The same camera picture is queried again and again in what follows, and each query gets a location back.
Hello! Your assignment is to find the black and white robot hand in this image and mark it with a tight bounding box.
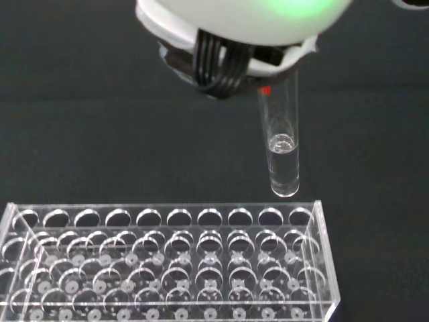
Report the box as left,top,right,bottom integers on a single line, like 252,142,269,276
135,0,429,101

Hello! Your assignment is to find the clear acrylic test tube rack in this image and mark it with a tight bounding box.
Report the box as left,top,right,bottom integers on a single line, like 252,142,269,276
0,200,342,322

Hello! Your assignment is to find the black bench cloth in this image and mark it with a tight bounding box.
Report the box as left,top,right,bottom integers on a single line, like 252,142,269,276
0,0,429,322

